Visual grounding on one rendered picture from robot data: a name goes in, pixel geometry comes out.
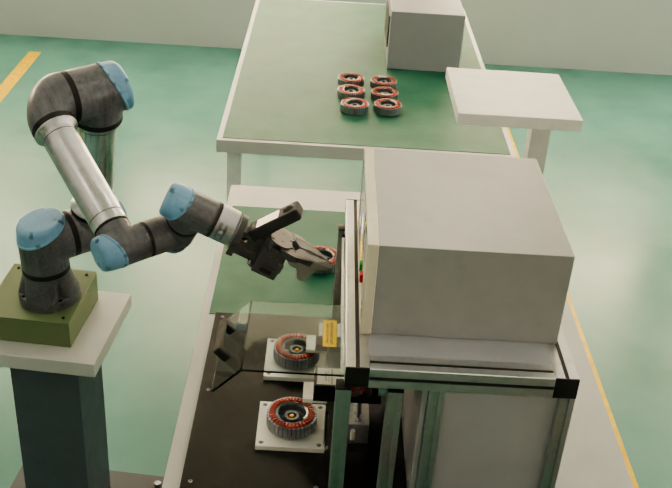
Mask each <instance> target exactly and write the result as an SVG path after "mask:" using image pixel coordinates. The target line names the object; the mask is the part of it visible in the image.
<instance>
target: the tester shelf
mask: <svg viewBox="0 0 672 488"><path fill-rule="evenodd" d="M359 204H360V200H355V199H346V207H345V374H344V386H345V387H362V388H368V387H369V388H387V389H406V390H424V391H442V392H461V393H479V394H498V395H516V396H535V397H552V398H565V399H576V396H577V391H578V387H579V383H580V379H579V377H578V374H577V371H576V368H575V365H574V362H573V359H572V355H571V352H570V349H569V346H568V343H567V340H566V337H565V334H564V331H563V328H562V325H560V330H559V335H558V340H557V343H556V344H552V343H534V342H516V341H498V340H480V339H462V338H444V337H426V336H408V335H390V334H372V333H371V334H360V318H359V266H358V216H359Z"/></svg>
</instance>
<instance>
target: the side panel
mask: <svg viewBox="0 0 672 488"><path fill-rule="evenodd" d="M574 403H575V399H565V398H552V397H535V396H516V395H498V394H479V393H461V392H442V391H428V394H427V402H426V409H425V416H424V424H423V431H422V438H421V446H420V453H419V460H418V468H417V475H416V482H415V488H555V485H556V481H557V476H558V472H559V468H560V464H561V459H562V455H563V451H564V446H565V442H566V438H567V434H568V429H569V425H570V421H571V416H572V412H573V408H574Z"/></svg>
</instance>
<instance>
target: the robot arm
mask: <svg viewBox="0 0 672 488"><path fill-rule="evenodd" d="M133 106H134V94H133V90H132V87H131V84H130V81H129V79H128V77H127V75H126V73H125V72H124V70H123V69H122V67H121V66H120V65H119V64H118V63H116V62H114V61H104V62H96V63H94V64H90V65H86V66H81V67H77V68H73V69H68V70H64V71H60V72H54V73H51V74H48V75H46V76H45V77H43V78H42V79H40V80H39V81H38V82H37V84H36V85H35V86H34V88H33V89H32V91H31V93H30V96H29V99H28V102H27V122H28V126H29V129H30V132H31V134H32V136H33V138H34V139H35V141H36V143H37V144H38V145H40V146H44V147H45V149H46V151H47V152H48V154H49V156H50V158H51V159H52V161H53V163H54V165H55V167H56V168H57V170H58V172H59V174H60V175H61V177H62V179H63V181H64V182H65V184H66V186H67V188H68V190H69V191H70V193H71V195H72V200H71V209H68V210H65V211H62V212H61V211H60V210H59V209H57V208H53V207H49V208H46V207H43V208H38V209H35V210H32V211H30V212H28V213H27V214H25V215H24V216H23V217H22V218H21V219H20V220H19V222H18V223H17V226H16V243H17V246H18V250H19V256H20V262H21V268H22V277H21V282H20V286H19V290H18V295H19V301H20V304H21V305H22V306H23V307H24V308H25V309H27V310H29V311H31V312H34V313H41V314H48V313H56V312H60V311H63V310H65V309H67V308H69V307H71V306H72V305H74V304H75V303H76V302H77V301H78V299H79V298H80V295H81V289H80V283H79V281H78V279H77V277H76V275H75V274H74V272H73V270H72V268H71V267H70V259H69V258H72V257H75V256H78V255H81V254H84V253H86V252H89V251H91V253H92V255H93V257H94V261H95V263H96V265H97V266H98V267H99V268H100V269H101V270H102V271H105V272H109V271H114V270H117V269H120V268H125V267H127V266H128V265H131V264H134V263H136V262H139V261H142V260H145V259H147V258H150V257H154V256H157V255H159V254H162V253H165V252H167V253H173V254H174V253H179V252H181V251H183V250H184V249H185V248H187V247H188V246H189V245H190V244H191V243H192V241H193V239H194V237H195V236H196V234H197V233H200V234H202V235H204V236H206V237H209V238H211V239H213V240H215V241H217V242H220V243H222V244H224V245H227V250H226V253H225V254H227V255H229V256H232V254H233V253H235V254H237V255H239V256H241V257H243V258H246V259H248V262H249V260H250V262H249V263H250V265H249V264H248V262H247V264H248V265H249V266H250V267H251V270H252V271H254V272H256V273H258V274H260V275H262V276H265V277H267V278H269V279H271V280H274V279H275V278H276V276H277V275H278V274H280V272H281V270H282V269H283V267H284V262H285V260H287V261H288V264H289V265H290V266H292V267H294V268H296V270H297V274H296V277H297V279H299V280H301V281H305V280H307V279H308V278H309V277H310V276H311V275H312V274H313V273H314V272H315V271H317V270H325V271H330V270H331V269H332V265H331V264H330V262H329V261H328V260H327V258H326V257H325V256H324V255H323V254H322V253H321V252H320V251H318V250H317V249H316V248H315V247H313V245H312V244H310V243H309V242H307V241H306V240H305V239H303V238H302V237H300V236H299V235H297V234H295V233H292V232H289V231H287V230H286V229H283V228H284V227H286V226H288V225H290V224H292V223H294V222H296V221H299V220H300V219H301V217H302V212H303V207H302V206H301V204H300V203H299V202H298V201H295V202H293V203H291V204H289V205H287V206H285V207H283V208H281V209H279V210H276V211H274V212H272V213H270V214H268V215H266V216H264V217H262V218H260V219H258V220H256V221H254V222H252V223H251V224H250V226H247V224H248V221H249V216H247V215H245V214H242V213H241V211H239V210H237V209H235V208H233V207H230V206H228V205H226V204H224V203H221V202H219V201H217V200H215V199H213V198H211V197H209V196H207V195H205V194H203V193H201V192H198V191H196V190H195V189H194V188H192V187H187V186H185V185H183V184H180V183H177V182H176V183H173V184H172V185H171V186H170V188H169V190H168V192H167V193H166V196H165V198H164V200H163V202H162V204H161V207H160V209H159V213H160V214H161V216H158V217H155V218H152V219H149V220H146V221H143V222H139V223H136V224H133V225H132V224H131V223H130V221H129V220H128V218H127V216H126V210H125V208H124V205H123V204H122V202H121V201H120V200H119V199H118V198H117V197H116V196H115V195H114V194H113V186H114V159H115V132H116V129H117V128H118V127H119V126H120V125H121V123H122V121H123V111H125V110H126V111H128V110H129V109H131V108H133ZM254 262H255V263H254Z"/></svg>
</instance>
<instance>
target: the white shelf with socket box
mask: <svg viewBox="0 0 672 488"><path fill-rule="evenodd" d="M445 77H446V82H447V86H448V90H449V94H450V98H451V102H452V106H453V110H454V114H455V118H456V122H457V124H460V125H477V126H494V127H510V128H527V129H528V132H527V138H526V143H525V149H524V155H523V158H528V159H537V162H538V164H539V167H540V169H541V172H542V174H543V173H544V168H545V162H546V157H547V151H548V146H549V141H550V135H551V130H560V131H577V132H581V130H582V125H583V119H582V117H581V116H580V114H579V112H578V110H577V108H576V106H575V104H574V102H573V101H572V99H571V97H570V95H569V93H568V91H567V89H566V87H565V86H564V84H563V82H562V80H561V78H560V76H559V74H548V73H532V72H516V71H500V70H483V69H467V68H451V67H447V68H446V76H445Z"/></svg>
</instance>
